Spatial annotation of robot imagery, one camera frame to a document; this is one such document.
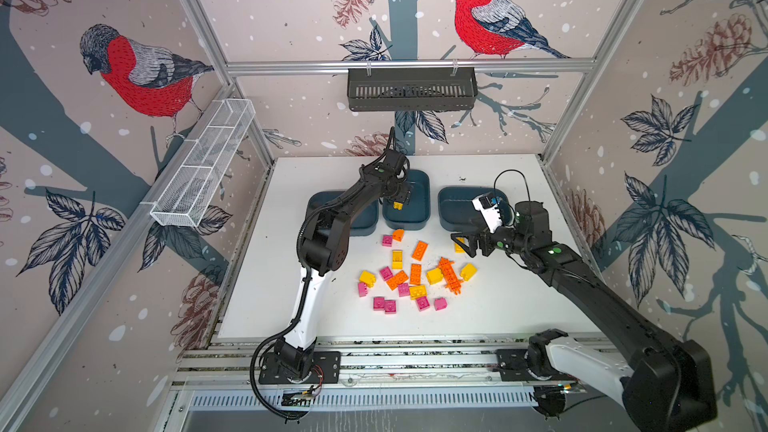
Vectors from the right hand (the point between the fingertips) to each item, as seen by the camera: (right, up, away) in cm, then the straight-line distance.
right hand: (462, 230), depth 79 cm
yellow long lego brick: (-2, -4, -5) cm, 6 cm away
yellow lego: (-12, -19, +7) cm, 23 cm away
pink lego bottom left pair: (-20, -23, +5) cm, 30 cm away
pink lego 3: (-21, -15, +10) cm, 28 cm away
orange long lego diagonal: (-17, -16, +9) cm, 25 cm away
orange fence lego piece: (-1, -15, +9) cm, 18 cm away
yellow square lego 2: (-6, -15, +9) cm, 19 cm away
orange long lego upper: (-10, -9, +16) cm, 21 cm away
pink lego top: (-21, -6, +17) cm, 27 cm away
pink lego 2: (-23, -22, +5) cm, 32 cm away
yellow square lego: (+4, -14, +10) cm, 18 cm away
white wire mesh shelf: (-70, +18, 0) cm, 72 cm away
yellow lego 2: (-17, -11, +13) cm, 25 cm away
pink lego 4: (-28, -18, +6) cm, 34 cm away
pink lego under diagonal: (-16, -19, +7) cm, 25 cm away
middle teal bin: (-12, +2, +19) cm, 23 cm away
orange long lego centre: (-12, -16, +9) cm, 22 cm away
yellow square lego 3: (-17, +5, +24) cm, 30 cm away
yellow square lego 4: (-26, -16, +8) cm, 32 cm away
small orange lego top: (-17, -4, +19) cm, 26 cm away
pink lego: (-5, -21, +3) cm, 22 cm away
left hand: (-16, +10, +22) cm, 29 cm away
